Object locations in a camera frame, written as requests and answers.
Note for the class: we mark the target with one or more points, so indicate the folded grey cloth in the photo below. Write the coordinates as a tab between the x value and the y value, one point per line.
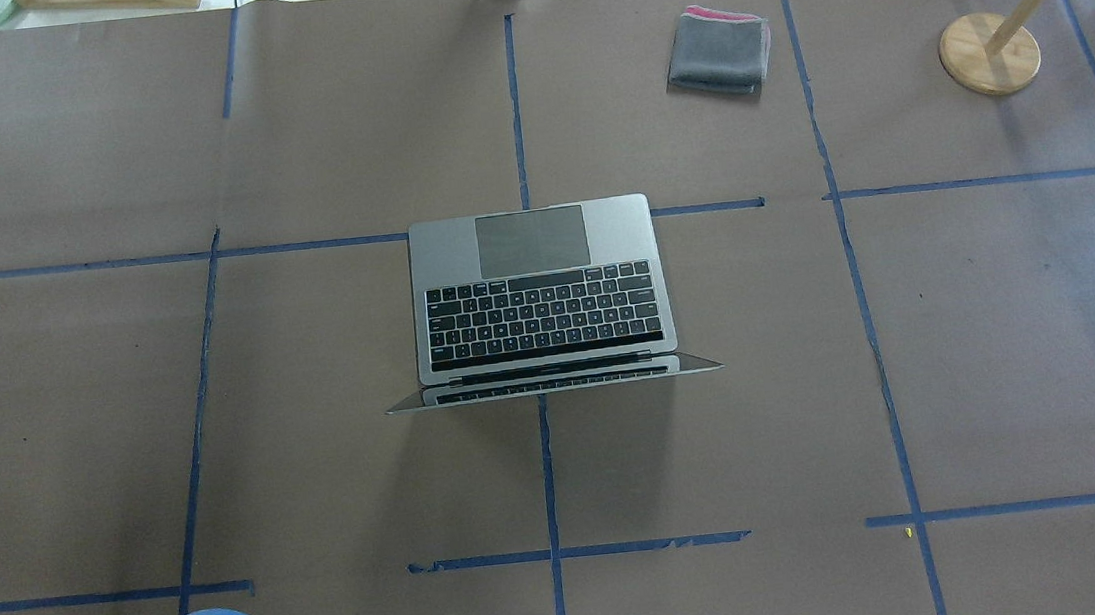
719	51

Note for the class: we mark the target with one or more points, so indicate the grey laptop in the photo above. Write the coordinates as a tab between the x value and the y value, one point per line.
554	299

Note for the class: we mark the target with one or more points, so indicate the wooden stand with round base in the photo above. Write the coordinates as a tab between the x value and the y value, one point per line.
990	53

